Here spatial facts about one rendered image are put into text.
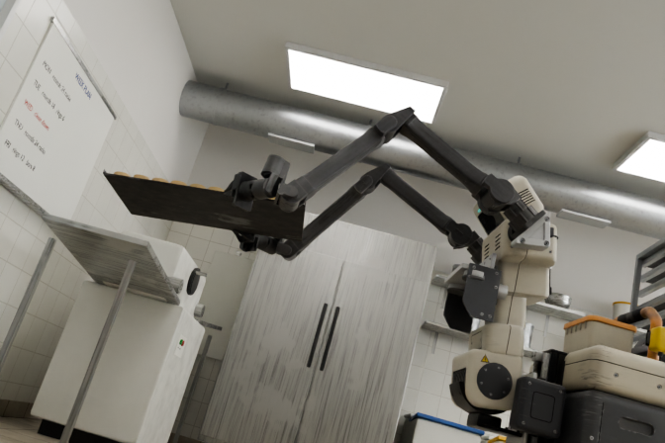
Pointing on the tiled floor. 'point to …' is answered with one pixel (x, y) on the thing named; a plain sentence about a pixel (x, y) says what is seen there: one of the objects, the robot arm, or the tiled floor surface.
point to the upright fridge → (323, 342)
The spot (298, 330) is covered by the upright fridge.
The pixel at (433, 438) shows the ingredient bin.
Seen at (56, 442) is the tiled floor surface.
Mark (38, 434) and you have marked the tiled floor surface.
